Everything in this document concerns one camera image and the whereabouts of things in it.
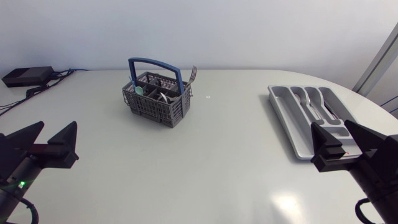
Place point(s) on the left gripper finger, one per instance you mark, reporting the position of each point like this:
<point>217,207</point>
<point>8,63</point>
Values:
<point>65,149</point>
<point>21,137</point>

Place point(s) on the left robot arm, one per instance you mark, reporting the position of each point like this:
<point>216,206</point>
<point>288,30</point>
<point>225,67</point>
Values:
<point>9,203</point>

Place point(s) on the grey cutlery basket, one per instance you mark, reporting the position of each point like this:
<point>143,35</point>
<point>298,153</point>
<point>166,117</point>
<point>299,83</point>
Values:
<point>152,109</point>

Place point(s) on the steel knife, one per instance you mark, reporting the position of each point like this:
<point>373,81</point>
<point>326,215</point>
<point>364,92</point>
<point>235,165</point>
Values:
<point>331,112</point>

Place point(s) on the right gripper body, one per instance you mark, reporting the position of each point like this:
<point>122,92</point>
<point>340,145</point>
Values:
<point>362,168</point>

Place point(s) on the steel fork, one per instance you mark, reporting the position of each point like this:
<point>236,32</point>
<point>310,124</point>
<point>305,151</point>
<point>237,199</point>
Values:
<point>316,109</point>
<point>192,74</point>

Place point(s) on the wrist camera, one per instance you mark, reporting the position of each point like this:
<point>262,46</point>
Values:
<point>7,166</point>
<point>387,168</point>

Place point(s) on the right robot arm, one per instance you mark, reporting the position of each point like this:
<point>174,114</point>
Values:
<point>385,208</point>

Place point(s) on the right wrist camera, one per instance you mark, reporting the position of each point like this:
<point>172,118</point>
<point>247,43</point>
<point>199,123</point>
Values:
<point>387,168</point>

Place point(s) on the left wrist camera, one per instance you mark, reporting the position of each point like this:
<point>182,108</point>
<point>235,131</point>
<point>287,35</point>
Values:
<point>7,166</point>

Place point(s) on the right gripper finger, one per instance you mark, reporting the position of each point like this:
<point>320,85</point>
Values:
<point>368,138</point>
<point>326,152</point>

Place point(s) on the pale plastic spoon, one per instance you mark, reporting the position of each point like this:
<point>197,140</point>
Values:
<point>138,90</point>

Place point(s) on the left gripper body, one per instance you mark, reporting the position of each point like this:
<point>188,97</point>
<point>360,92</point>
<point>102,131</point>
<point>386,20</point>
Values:
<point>29,166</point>

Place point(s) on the steel spoon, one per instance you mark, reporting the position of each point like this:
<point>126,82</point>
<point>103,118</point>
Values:
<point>303,100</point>
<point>163,97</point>

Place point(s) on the grey cutlery tray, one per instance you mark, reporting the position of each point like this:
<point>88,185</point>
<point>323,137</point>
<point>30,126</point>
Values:
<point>287,118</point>

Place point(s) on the black power brick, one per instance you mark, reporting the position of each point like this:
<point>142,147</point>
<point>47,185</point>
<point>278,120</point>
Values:
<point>26,76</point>

